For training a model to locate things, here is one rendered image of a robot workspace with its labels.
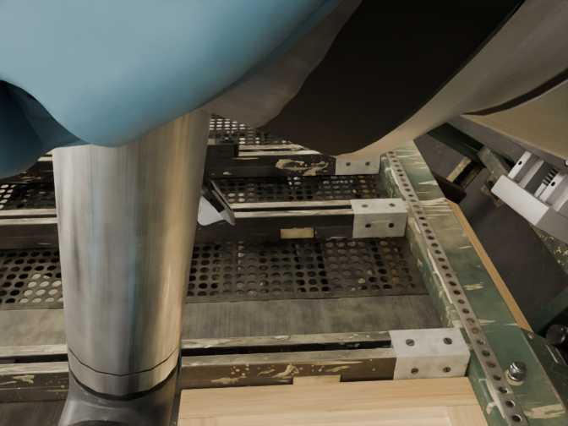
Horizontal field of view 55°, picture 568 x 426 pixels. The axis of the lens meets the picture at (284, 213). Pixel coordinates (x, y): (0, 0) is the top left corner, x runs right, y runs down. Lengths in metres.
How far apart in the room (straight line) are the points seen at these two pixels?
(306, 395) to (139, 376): 0.60
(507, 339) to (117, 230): 0.87
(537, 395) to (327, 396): 0.33
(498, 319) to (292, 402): 0.41
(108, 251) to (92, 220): 0.02
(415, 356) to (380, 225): 0.43
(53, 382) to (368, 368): 0.52
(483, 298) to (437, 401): 0.25
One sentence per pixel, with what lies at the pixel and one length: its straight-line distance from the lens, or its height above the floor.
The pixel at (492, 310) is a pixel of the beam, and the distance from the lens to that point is 1.10.
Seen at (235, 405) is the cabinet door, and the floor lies 1.23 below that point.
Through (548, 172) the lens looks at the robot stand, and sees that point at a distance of 0.96.
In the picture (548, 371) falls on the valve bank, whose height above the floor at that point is 0.80.
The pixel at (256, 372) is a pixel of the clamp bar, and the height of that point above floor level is 1.22.
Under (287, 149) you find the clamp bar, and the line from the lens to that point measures 1.53.
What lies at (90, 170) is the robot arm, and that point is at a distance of 0.26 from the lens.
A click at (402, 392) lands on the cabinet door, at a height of 0.99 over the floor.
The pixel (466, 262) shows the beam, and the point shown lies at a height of 0.83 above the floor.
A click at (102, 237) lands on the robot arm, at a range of 0.28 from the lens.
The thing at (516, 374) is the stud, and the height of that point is 0.87.
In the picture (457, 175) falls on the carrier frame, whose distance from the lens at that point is 2.56.
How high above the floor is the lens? 1.57
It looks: 19 degrees down
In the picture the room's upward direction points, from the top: 65 degrees counter-clockwise
